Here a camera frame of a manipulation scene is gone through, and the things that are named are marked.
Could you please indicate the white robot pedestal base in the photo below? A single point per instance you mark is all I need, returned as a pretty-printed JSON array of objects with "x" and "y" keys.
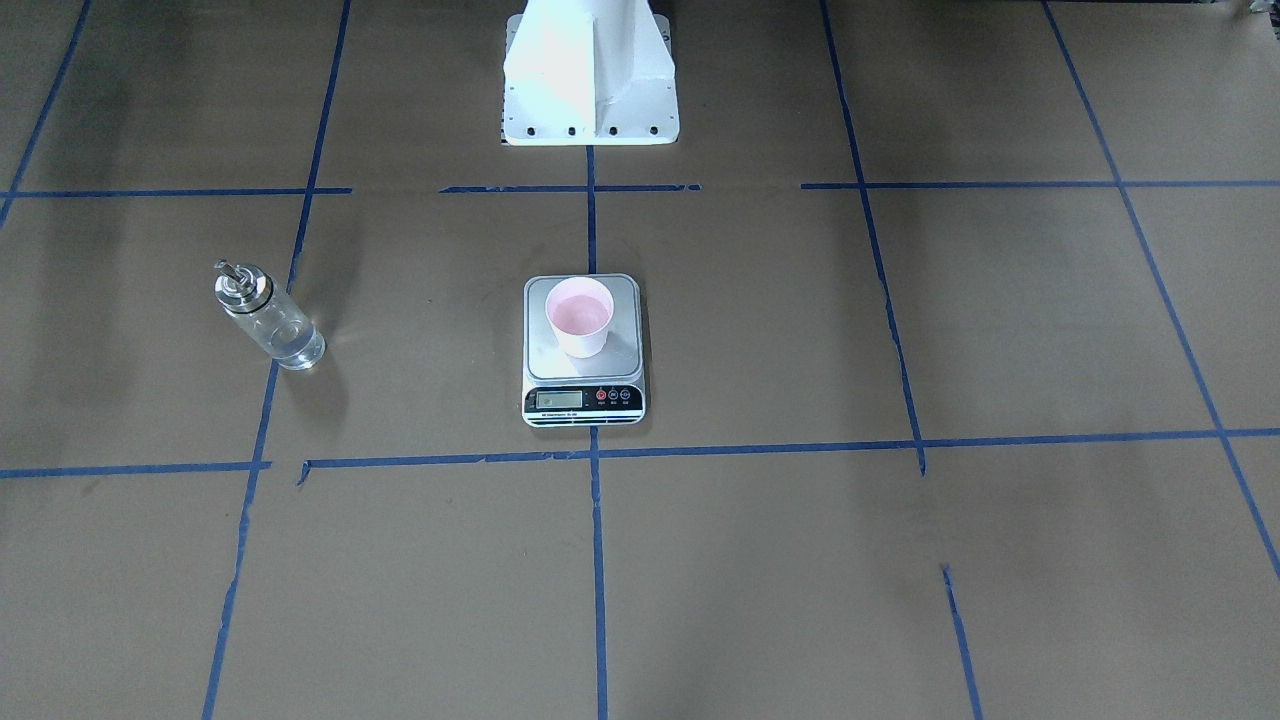
[{"x": 589, "y": 73}]

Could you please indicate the glass sauce dispenser bottle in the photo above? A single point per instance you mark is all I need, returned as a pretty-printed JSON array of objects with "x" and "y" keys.
[{"x": 268, "y": 315}]

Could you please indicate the pink paper cup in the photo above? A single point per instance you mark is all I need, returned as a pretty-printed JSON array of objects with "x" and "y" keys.
[{"x": 579, "y": 310}]

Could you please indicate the digital kitchen scale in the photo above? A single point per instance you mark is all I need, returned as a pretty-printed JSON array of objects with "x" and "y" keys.
[{"x": 606, "y": 389}]

